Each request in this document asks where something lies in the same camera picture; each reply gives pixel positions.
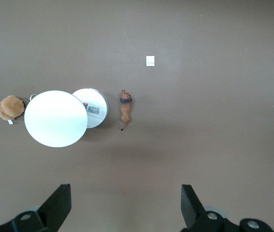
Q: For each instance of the white rectangular card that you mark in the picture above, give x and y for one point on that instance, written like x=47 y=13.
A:
x=150 y=61

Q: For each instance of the brown lion statue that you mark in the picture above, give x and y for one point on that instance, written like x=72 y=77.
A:
x=126 y=108

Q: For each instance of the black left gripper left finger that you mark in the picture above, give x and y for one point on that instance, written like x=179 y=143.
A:
x=54 y=210

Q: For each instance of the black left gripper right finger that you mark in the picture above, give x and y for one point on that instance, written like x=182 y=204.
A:
x=195 y=215

